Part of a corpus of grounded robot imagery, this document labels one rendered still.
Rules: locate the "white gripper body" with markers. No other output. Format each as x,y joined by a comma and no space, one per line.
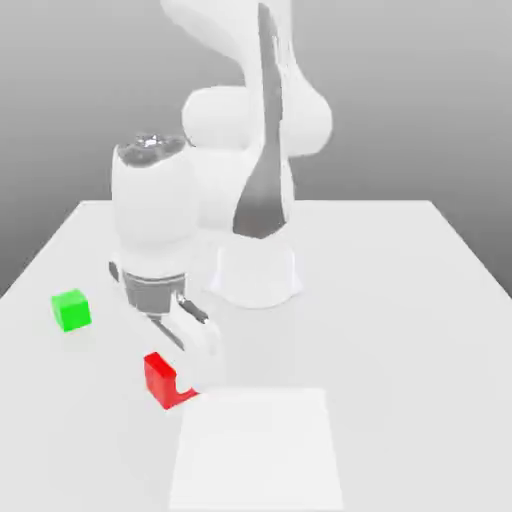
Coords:
198,340

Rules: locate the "small red cube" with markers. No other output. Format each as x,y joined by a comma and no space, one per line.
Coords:
158,380

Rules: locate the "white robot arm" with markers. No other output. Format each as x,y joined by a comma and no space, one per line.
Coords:
156,208

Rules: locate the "small green cube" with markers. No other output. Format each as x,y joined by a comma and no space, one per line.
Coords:
72,310

